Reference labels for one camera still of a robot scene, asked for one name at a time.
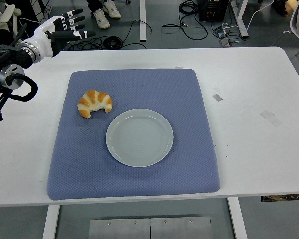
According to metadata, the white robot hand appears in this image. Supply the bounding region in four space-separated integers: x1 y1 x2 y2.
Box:
27 8 96 58

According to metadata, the croissant bread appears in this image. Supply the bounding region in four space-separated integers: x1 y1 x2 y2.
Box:
77 90 113 119

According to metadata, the pale grey round plate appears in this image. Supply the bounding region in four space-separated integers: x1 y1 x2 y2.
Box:
105 108 174 168

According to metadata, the grey metal plate with screws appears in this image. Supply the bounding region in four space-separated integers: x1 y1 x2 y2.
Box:
88 216 212 239

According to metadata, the person's white shoe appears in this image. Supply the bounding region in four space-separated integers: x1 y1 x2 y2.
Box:
102 0 121 19
93 9 111 30

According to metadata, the white floor beam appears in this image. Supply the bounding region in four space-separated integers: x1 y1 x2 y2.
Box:
139 0 148 41

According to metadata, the blue quilted mat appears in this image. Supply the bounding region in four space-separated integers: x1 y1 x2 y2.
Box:
46 68 221 201

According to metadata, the black equipment box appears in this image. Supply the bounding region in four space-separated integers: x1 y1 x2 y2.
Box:
198 0 230 22

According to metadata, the grey power adapter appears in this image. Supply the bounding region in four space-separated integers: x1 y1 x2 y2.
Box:
213 27 232 48

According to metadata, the white table leg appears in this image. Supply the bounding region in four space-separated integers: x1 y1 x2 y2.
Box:
227 197 249 239
41 204 61 239

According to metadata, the white desk leg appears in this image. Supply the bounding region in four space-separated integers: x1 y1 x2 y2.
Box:
230 0 249 38

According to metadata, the large clear tape piece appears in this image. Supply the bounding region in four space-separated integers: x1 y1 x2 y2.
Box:
260 110 283 128

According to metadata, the dark box under table edge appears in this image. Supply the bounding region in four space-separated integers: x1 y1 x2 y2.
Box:
260 193 299 203

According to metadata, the black coiled cable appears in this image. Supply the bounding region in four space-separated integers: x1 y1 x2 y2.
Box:
103 36 123 49

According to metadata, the thin black cable with plug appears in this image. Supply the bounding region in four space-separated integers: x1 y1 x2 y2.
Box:
121 19 153 49

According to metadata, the black looped floor cable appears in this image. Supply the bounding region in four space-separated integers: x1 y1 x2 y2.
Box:
162 0 209 40

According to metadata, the white chair frame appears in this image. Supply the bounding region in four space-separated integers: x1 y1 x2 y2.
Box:
271 0 299 58

